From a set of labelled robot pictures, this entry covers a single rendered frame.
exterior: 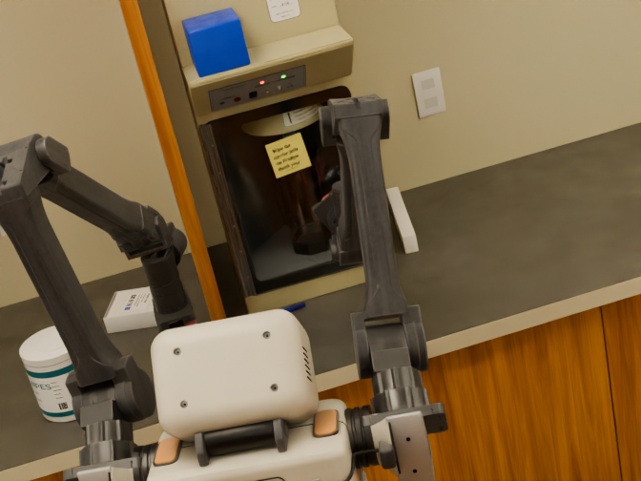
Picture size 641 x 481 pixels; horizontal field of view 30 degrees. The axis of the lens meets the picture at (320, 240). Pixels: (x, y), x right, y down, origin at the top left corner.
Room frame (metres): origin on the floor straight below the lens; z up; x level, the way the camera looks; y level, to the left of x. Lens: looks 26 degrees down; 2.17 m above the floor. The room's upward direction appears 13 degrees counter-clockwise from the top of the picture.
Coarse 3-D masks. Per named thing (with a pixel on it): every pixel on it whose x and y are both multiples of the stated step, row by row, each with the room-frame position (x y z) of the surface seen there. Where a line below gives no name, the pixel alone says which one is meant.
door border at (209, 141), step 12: (204, 132) 2.24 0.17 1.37; (204, 144) 2.24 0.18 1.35; (216, 144) 2.24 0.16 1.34; (216, 156) 2.24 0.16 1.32; (216, 168) 2.24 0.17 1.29; (228, 192) 2.24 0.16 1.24; (228, 204) 2.24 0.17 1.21; (228, 216) 2.24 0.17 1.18; (240, 240) 2.24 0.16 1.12; (240, 252) 2.24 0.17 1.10; (240, 264) 2.24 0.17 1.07; (252, 288) 2.24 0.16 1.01
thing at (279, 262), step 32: (320, 96) 2.27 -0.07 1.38; (224, 128) 2.24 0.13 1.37; (256, 128) 2.25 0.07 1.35; (288, 128) 2.26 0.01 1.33; (224, 160) 2.24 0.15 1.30; (256, 160) 2.25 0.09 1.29; (320, 160) 2.26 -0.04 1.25; (256, 192) 2.25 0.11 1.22; (288, 192) 2.25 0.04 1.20; (320, 192) 2.26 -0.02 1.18; (256, 224) 2.25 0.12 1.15; (288, 224) 2.25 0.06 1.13; (320, 224) 2.26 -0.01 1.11; (256, 256) 2.24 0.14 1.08; (288, 256) 2.25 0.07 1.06; (320, 256) 2.26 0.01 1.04; (256, 288) 2.24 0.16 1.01
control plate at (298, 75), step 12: (288, 72) 2.19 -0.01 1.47; (300, 72) 2.20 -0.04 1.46; (240, 84) 2.17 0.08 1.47; (252, 84) 2.18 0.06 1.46; (264, 84) 2.20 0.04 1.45; (276, 84) 2.21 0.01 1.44; (288, 84) 2.22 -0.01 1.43; (300, 84) 2.23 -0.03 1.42; (216, 96) 2.18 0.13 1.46; (228, 96) 2.20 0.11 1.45; (240, 96) 2.21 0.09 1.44; (264, 96) 2.23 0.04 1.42; (216, 108) 2.22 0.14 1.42
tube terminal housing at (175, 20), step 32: (192, 0) 2.26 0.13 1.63; (224, 0) 2.26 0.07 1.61; (256, 0) 2.27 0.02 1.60; (320, 0) 2.29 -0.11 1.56; (256, 32) 2.27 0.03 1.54; (288, 32) 2.28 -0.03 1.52; (288, 96) 2.27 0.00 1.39; (352, 96) 2.29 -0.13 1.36; (224, 224) 2.25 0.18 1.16; (288, 288) 2.26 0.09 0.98; (320, 288) 2.27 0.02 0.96
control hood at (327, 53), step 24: (264, 48) 2.24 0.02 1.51; (288, 48) 2.21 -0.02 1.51; (312, 48) 2.17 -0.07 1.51; (336, 48) 2.17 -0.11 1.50; (192, 72) 2.20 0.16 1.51; (240, 72) 2.15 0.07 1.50; (264, 72) 2.17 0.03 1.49; (312, 72) 2.21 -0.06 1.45; (336, 72) 2.24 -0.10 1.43; (192, 96) 2.17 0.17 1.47
